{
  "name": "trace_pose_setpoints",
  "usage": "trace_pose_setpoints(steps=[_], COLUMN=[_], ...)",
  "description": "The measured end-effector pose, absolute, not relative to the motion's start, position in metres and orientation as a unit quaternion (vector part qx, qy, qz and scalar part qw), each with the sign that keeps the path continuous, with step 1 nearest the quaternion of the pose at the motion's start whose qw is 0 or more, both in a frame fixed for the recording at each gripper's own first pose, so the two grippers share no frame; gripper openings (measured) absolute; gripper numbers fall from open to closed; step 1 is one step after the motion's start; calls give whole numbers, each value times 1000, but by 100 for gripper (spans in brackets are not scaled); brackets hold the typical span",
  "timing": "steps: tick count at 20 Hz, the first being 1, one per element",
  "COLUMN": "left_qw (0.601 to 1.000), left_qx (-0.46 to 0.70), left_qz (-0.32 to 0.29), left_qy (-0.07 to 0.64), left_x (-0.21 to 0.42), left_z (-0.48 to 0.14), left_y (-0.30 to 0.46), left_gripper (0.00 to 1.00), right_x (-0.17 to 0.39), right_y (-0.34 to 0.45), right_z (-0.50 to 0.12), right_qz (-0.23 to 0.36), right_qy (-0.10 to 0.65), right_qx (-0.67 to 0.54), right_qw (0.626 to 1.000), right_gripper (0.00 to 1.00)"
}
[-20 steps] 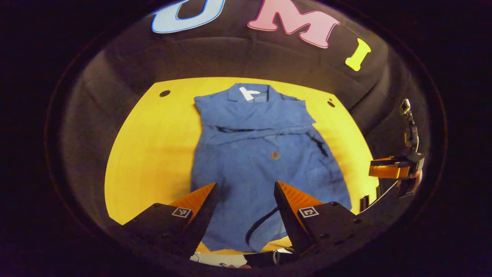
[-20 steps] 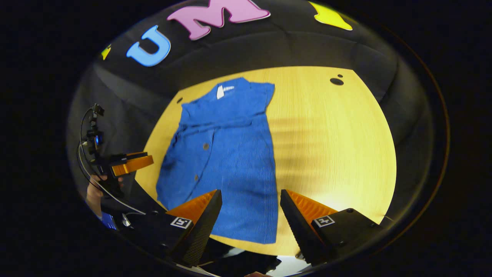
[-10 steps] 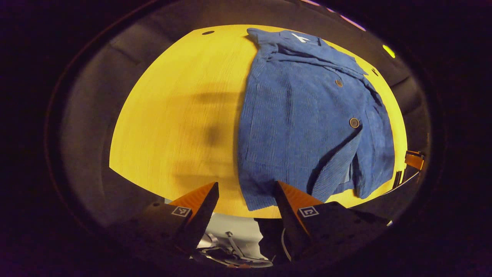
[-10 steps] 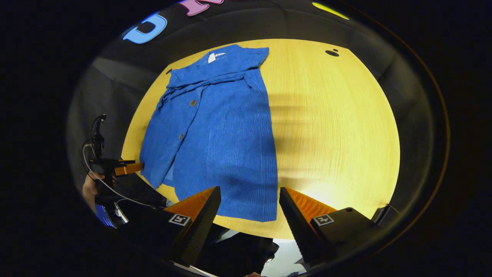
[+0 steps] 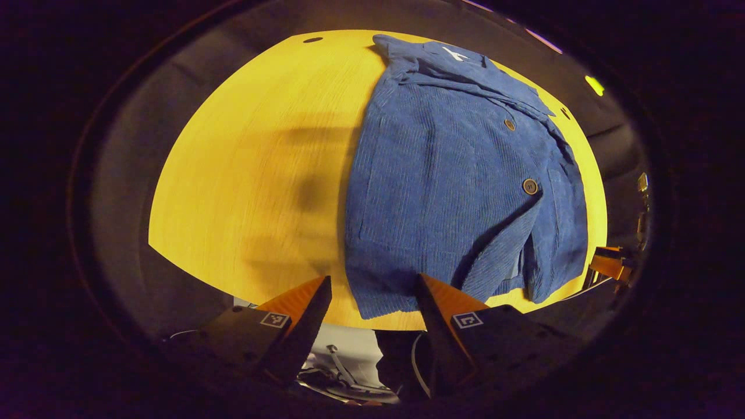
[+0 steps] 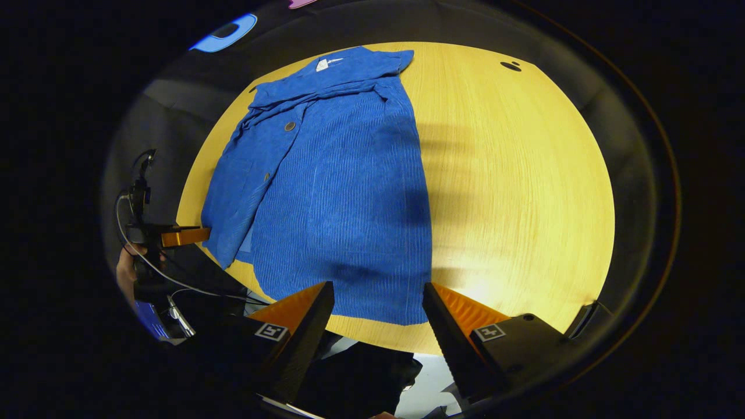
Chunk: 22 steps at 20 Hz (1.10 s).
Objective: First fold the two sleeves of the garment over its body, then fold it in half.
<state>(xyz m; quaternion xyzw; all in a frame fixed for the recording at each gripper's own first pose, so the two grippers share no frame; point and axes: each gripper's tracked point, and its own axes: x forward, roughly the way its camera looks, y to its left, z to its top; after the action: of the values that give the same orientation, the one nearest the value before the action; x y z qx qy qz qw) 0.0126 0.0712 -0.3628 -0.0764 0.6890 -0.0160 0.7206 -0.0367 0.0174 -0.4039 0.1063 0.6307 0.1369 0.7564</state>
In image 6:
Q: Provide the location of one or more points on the black backdrop cloth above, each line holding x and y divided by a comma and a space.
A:
174, 99

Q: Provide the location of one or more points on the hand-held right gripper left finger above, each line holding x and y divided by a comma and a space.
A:
305, 343

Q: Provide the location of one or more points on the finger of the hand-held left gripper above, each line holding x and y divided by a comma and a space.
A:
186, 237

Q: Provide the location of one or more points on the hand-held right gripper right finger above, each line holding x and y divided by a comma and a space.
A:
451, 343

